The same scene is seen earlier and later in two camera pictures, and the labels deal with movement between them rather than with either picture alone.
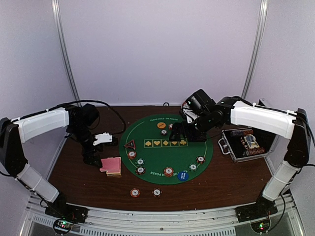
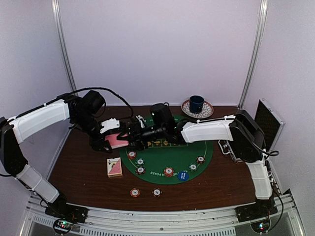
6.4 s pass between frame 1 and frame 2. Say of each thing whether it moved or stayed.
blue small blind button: stayed
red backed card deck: moved
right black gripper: moved
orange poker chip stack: stayed
